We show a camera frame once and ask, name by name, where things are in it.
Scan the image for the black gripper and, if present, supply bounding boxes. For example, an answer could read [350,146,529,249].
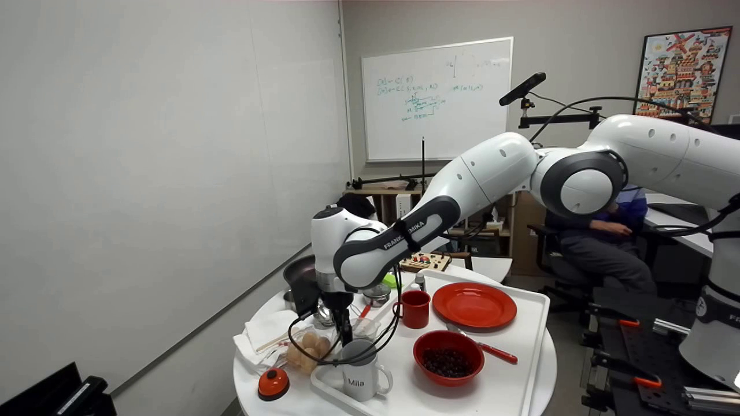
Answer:
[319,286,359,346]

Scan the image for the red handled metal spoon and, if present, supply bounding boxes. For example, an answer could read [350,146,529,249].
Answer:
[441,321,520,368]

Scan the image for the red plate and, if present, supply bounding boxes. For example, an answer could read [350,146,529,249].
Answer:
[430,279,520,333]

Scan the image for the white mug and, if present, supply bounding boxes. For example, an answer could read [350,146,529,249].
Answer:
[337,342,395,403]

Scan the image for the red mug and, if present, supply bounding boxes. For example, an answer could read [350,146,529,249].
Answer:
[397,289,433,329]

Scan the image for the black frying pan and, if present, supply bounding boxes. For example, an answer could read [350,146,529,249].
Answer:
[280,251,319,303]

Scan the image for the white paper napkins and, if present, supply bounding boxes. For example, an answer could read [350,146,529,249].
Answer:
[231,306,307,371]

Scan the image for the dark brown beans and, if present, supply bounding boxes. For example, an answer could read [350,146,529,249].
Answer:
[424,348,476,378]

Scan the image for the red bowl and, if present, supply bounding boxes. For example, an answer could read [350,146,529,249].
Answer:
[412,329,489,390]

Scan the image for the black jacket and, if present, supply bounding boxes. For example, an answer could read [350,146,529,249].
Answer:
[335,192,381,221]

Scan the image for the black boom stand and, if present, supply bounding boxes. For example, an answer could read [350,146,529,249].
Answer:
[345,135,446,194]

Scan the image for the white plastic tray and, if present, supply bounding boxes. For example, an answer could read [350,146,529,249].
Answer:
[307,265,552,416]

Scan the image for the black office chair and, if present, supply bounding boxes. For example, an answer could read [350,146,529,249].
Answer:
[529,221,611,310]

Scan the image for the whiteboard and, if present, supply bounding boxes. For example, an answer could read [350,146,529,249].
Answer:
[362,34,517,164]

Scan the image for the seated person in blue jacket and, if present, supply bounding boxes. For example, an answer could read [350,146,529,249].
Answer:
[551,182,661,297]

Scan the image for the white desk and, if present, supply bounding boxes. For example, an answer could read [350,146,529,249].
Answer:
[644,192,720,260]

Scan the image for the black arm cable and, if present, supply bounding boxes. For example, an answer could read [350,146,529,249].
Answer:
[285,264,404,369]

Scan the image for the black stereo camera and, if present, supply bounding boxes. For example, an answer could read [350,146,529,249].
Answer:
[498,71,549,108]

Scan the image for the red handled clamp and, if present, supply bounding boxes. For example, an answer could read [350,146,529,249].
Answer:
[611,369,667,393]

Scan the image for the colourful wall poster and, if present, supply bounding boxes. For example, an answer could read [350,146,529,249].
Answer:
[634,23,735,126]

